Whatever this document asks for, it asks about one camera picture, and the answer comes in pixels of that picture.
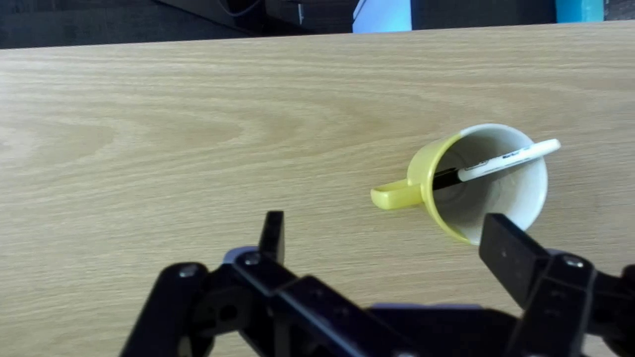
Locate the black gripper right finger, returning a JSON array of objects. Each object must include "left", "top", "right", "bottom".
[{"left": 478, "top": 214, "right": 635, "bottom": 357}]

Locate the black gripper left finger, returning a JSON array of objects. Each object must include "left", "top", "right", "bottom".
[{"left": 121, "top": 210, "right": 369, "bottom": 357}]

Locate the yellow mug white inside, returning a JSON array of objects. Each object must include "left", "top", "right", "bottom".
[{"left": 371, "top": 123, "right": 548, "bottom": 246}]

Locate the black white marker pen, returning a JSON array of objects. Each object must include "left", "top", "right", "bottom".
[{"left": 433, "top": 139, "right": 562, "bottom": 190}]

